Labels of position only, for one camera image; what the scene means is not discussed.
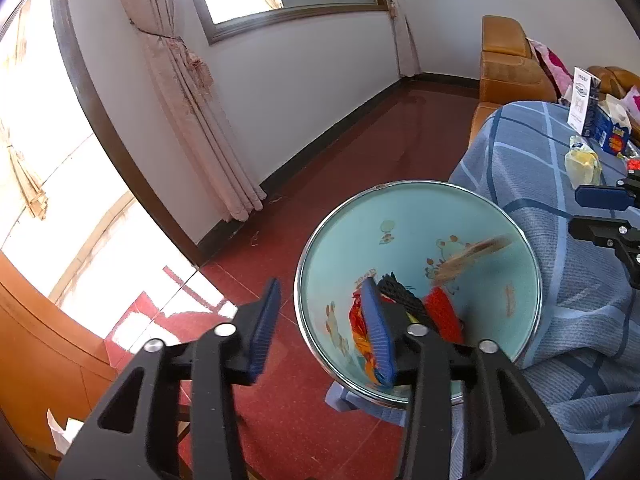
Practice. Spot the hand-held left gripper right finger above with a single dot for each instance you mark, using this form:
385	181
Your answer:
377	330

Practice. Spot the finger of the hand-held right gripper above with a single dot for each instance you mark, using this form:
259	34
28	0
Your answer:
600	230
605	197

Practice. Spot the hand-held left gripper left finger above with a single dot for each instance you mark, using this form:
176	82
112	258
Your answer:
264	330

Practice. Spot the orange mesh net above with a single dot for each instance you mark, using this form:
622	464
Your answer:
357	320

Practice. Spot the dark grey knitted cloth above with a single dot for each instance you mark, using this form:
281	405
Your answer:
400	292

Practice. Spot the red mesh net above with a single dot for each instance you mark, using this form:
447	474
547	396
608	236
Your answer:
442	310

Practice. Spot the light blue cartoon trash bin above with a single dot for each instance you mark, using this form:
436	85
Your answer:
350	240

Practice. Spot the yellow sponge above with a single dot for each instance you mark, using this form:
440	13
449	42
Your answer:
470	257

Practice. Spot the yellow plastic bag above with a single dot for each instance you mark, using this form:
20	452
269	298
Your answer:
582	165

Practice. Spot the red plastic wrapper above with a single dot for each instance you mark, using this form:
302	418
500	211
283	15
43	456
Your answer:
634	165

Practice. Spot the blue plaid tablecloth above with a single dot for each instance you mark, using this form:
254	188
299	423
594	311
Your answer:
565	320

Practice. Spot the pink floral cushion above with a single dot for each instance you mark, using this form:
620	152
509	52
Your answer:
631	102
552	67

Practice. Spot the white and black carton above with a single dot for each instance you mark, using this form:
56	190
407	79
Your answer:
582	100

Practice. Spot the brown leather armchair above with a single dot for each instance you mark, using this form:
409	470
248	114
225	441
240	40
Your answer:
510	70

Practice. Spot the wooden cabinet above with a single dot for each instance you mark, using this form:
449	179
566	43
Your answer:
45	340

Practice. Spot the white paper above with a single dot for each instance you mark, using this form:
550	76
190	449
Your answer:
62	432

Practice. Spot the pink tied curtain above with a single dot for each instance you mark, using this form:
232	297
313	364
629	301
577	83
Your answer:
200	100

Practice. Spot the beige curtain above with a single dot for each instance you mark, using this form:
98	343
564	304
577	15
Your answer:
22	175

